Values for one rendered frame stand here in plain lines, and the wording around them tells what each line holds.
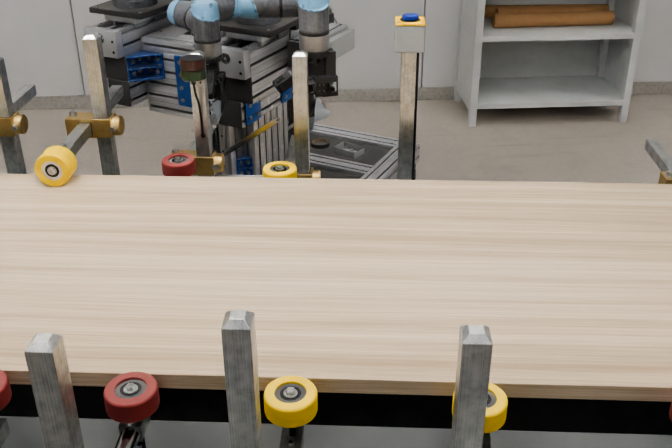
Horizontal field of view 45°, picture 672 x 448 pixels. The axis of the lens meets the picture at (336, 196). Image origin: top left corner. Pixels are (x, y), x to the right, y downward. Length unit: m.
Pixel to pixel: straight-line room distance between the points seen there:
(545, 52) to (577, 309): 3.65
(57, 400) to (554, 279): 0.89
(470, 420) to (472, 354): 0.10
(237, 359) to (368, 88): 3.98
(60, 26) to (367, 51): 1.76
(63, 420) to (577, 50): 4.33
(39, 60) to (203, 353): 3.81
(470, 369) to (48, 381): 0.51
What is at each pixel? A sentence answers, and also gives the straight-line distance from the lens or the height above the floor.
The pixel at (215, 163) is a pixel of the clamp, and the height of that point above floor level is 0.86.
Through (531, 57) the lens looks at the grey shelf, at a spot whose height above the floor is 0.26.
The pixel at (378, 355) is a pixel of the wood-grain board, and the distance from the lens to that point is 1.31.
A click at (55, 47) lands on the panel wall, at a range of 4.95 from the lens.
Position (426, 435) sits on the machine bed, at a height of 0.79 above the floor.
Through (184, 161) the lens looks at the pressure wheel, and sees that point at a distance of 1.97.
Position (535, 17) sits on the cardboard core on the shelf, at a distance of 4.61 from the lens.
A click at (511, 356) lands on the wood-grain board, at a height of 0.90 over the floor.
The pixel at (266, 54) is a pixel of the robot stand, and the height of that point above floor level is 0.95.
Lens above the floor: 1.71
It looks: 27 degrees down
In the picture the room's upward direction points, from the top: straight up
